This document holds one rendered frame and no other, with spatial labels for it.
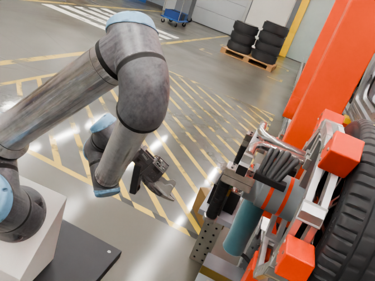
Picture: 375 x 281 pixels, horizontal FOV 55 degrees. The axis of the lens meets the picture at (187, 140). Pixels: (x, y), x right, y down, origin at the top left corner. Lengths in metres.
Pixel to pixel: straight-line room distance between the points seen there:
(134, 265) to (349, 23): 1.49
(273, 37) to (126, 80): 8.64
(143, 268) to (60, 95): 1.25
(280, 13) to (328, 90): 10.56
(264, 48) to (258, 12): 2.92
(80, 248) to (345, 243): 1.02
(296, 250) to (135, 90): 0.54
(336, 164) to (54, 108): 0.73
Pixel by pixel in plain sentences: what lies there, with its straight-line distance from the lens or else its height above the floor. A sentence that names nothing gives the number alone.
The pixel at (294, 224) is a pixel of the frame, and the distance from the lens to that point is 0.99.
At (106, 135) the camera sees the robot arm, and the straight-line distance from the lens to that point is 1.22.
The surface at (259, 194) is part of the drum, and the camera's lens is 1.18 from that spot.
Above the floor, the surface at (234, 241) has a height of 0.55.
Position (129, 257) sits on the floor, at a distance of 2.03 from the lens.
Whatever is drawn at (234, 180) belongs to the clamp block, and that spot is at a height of 0.92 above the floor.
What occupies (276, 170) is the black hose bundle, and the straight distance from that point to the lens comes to 1.00.
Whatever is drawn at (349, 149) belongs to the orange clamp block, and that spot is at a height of 1.14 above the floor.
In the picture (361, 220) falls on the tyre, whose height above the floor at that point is 1.01.
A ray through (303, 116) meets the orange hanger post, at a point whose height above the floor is 1.03.
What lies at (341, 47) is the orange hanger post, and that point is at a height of 1.33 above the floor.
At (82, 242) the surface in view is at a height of 0.30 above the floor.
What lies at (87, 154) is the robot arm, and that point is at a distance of 1.33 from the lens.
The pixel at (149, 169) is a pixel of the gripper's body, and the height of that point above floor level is 0.78.
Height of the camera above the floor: 1.38
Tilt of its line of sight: 23 degrees down
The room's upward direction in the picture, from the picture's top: 20 degrees clockwise
